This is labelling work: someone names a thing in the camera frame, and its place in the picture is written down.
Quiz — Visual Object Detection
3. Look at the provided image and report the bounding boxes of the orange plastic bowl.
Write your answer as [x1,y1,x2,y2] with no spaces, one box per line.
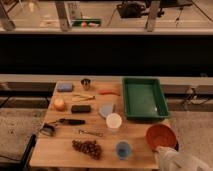
[146,124,177,151]

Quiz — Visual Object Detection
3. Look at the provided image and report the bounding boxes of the orange carrot toy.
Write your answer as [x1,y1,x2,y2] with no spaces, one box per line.
[98,90,120,96]

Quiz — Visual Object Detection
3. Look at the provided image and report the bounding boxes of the small metal cup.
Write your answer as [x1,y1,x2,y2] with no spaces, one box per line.
[81,78,91,90]

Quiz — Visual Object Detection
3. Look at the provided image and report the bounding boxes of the yellow banana peel toy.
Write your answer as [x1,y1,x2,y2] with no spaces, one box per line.
[72,94,95,102]

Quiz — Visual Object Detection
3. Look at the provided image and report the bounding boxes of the green plastic tray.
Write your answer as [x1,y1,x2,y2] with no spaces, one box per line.
[122,78,170,120]

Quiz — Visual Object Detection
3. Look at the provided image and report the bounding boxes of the blue rectangular box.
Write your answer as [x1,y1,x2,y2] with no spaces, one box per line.
[56,83,73,92]

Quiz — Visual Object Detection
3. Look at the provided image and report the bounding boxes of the orange round fruit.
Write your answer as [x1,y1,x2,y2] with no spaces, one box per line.
[53,98,66,111]

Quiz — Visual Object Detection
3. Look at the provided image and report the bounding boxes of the bunch of red grapes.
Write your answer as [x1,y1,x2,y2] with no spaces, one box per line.
[72,140,102,160]

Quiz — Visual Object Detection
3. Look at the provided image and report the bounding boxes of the blue plastic cup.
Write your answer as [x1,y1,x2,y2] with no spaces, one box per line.
[115,141,132,160]

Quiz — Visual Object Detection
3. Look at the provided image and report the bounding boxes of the green box on shelf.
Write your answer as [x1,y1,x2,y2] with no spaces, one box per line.
[72,19,102,28]

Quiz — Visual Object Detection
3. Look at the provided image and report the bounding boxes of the metal binder clip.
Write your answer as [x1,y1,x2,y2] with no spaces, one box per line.
[40,124,55,137]

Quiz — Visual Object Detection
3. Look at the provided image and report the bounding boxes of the black device on shelf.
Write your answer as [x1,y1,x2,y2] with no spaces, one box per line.
[116,1,146,18]

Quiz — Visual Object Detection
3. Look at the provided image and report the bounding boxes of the black handled tool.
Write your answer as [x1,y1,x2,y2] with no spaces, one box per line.
[50,118,86,126]

